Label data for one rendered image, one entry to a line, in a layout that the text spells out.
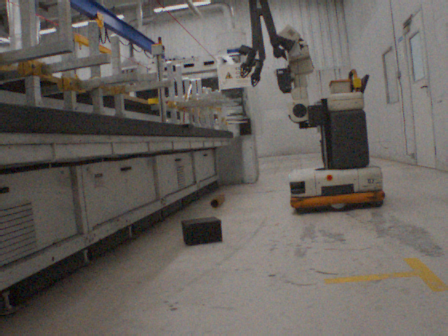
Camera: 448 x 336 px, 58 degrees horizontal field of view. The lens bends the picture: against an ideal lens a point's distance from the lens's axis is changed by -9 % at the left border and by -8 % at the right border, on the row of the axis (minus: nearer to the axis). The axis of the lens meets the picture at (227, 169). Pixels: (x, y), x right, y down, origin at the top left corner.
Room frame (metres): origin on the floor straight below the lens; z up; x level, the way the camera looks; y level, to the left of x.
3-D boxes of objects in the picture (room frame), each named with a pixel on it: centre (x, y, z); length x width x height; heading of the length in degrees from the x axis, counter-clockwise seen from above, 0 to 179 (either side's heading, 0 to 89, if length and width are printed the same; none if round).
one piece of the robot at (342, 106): (3.21, -0.87, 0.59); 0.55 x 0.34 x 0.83; 171
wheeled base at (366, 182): (3.23, -0.78, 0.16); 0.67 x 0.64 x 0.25; 81
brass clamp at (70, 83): (1.61, 0.57, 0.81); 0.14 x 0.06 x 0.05; 171
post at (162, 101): (2.81, 0.38, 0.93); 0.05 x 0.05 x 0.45; 81
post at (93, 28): (1.84, 0.53, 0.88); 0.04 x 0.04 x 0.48; 81
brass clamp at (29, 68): (1.37, 0.60, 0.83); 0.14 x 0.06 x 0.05; 171
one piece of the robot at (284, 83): (3.27, -0.50, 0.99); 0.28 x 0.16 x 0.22; 171
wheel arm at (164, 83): (2.12, 0.44, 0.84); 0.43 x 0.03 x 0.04; 81
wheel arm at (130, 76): (1.62, 0.52, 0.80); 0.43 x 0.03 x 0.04; 81
